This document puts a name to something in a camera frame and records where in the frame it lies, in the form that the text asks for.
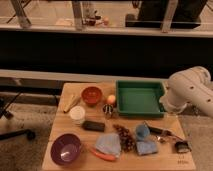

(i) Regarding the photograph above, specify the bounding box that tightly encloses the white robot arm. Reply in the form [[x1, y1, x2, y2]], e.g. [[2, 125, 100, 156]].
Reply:
[[159, 66, 213, 118]]

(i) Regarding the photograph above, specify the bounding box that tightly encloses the green plastic tray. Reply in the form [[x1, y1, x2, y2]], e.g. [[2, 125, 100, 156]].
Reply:
[[116, 80, 165, 118]]

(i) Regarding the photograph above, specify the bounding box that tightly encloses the orange fruit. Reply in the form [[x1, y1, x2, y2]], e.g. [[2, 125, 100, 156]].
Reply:
[[106, 95, 116, 106]]

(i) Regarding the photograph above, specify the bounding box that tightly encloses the red bowl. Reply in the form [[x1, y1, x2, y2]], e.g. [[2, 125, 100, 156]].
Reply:
[[81, 86, 102, 106]]

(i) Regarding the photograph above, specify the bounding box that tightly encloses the small metal cup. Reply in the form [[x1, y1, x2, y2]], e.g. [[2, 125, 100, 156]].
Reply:
[[103, 104, 114, 118]]

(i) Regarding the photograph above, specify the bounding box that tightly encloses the white cup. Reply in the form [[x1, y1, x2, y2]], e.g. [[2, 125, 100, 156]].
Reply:
[[69, 106, 85, 124]]

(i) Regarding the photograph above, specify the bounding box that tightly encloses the black rectangular block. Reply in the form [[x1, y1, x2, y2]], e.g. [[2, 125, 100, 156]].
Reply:
[[82, 121, 105, 132]]

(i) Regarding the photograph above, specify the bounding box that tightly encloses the wooden table board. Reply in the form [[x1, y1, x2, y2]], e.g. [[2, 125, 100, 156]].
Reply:
[[42, 82, 196, 171]]

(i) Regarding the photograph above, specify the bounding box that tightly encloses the light blue cloth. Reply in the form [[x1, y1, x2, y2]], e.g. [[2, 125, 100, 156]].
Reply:
[[95, 133, 121, 157]]

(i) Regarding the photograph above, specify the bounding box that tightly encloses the blue cup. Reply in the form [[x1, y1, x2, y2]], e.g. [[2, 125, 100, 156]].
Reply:
[[135, 124, 150, 141]]

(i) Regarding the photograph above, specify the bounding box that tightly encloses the bunch of dark grapes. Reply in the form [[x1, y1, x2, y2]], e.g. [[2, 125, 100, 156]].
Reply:
[[114, 124, 135, 152]]

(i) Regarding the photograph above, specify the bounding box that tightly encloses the orange carrot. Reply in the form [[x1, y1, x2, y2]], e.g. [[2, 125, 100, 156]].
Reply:
[[90, 148, 116, 161]]

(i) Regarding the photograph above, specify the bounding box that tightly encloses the purple bowl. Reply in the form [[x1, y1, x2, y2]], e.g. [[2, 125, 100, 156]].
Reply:
[[50, 133, 82, 166]]

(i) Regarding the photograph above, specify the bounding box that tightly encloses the black office chair base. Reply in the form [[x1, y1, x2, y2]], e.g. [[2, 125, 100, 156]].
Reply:
[[0, 94, 36, 141]]

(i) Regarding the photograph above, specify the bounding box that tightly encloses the black handled tool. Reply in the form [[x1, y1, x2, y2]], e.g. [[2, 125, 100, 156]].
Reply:
[[145, 123, 173, 136]]

